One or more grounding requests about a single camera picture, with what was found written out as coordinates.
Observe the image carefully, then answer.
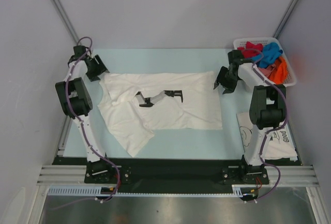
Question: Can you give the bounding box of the blue t-shirt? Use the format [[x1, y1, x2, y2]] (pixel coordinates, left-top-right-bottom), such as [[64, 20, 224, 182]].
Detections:
[[251, 42, 283, 68]]

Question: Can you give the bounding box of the aluminium frame rail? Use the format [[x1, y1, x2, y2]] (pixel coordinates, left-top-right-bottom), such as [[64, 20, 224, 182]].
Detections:
[[37, 165, 319, 187]]

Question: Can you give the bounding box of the dusty pink t-shirt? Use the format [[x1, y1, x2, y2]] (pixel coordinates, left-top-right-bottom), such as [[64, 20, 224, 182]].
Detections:
[[259, 64, 277, 79]]

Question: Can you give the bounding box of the white plastic laundry basket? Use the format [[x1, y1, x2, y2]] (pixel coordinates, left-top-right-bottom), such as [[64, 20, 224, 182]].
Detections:
[[233, 37, 297, 87]]

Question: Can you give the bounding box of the folded white cartoon t-shirt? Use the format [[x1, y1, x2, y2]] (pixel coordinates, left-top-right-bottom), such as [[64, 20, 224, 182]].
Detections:
[[236, 112, 298, 161]]

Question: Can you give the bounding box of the aluminium corner post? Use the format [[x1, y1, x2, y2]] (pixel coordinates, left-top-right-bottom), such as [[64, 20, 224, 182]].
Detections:
[[273, 0, 300, 39], [50, 0, 81, 44]]

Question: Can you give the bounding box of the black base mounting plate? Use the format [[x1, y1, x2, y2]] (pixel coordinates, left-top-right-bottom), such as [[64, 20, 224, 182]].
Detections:
[[51, 156, 302, 195]]

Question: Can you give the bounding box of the orange t-shirt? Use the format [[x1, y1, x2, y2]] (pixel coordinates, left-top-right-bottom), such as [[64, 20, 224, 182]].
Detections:
[[268, 56, 288, 84]]

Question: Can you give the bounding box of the right aluminium corner post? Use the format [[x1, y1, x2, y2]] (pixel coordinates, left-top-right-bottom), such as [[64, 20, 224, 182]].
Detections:
[[273, 0, 300, 39]]

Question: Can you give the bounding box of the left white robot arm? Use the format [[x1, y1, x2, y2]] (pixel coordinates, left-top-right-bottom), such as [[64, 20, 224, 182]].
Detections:
[[55, 45, 108, 163]]

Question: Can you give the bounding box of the left aluminium corner post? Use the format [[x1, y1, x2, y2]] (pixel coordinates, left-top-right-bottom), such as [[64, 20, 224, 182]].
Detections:
[[50, 0, 81, 44]]

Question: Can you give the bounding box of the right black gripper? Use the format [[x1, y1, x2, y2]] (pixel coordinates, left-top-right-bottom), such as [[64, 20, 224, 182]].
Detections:
[[214, 66, 239, 94]]

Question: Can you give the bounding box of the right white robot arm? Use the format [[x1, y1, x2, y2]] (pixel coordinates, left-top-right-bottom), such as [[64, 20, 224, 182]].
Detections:
[[214, 49, 288, 183]]

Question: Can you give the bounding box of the white robot print t-shirt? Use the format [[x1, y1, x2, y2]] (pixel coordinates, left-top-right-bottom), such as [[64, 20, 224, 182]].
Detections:
[[98, 71, 222, 157]]

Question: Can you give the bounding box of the magenta t-shirt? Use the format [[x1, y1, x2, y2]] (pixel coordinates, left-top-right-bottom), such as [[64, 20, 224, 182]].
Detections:
[[237, 41, 263, 58]]

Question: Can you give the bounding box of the white slotted cable duct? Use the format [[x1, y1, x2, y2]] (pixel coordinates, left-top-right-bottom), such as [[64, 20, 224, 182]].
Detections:
[[48, 186, 257, 198]]

